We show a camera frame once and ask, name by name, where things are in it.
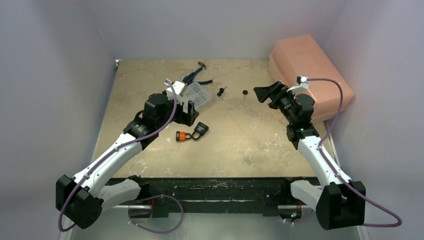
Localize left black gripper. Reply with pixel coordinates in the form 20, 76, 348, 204
156, 94, 198, 129

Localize black padlock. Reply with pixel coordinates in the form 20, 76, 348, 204
191, 122, 209, 141

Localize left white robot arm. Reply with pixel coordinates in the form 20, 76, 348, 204
55, 93, 199, 233

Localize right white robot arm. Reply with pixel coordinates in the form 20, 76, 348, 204
253, 81, 366, 230

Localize orange padlock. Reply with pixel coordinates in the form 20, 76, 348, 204
175, 131, 193, 142

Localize clear plastic screw box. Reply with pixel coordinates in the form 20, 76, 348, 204
182, 82, 212, 113

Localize pink plastic storage box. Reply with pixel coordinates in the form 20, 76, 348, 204
268, 34, 354, 122

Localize small hammer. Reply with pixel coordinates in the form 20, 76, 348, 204
197, 61, 207, 70

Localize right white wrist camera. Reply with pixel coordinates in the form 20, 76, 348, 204
287, 75, 309, 95

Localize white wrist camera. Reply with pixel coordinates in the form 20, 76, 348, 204
164, 79, 186, 105
287, 75, 309, 95

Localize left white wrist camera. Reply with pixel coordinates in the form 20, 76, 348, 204
164, 79, 186, 105

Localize blue handled pliers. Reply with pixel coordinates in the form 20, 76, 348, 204
182, 65, 214, 86

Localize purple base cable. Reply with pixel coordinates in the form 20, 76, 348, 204
127, 194, 185, 235

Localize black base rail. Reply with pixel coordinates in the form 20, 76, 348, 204
109, 176, 322, 219

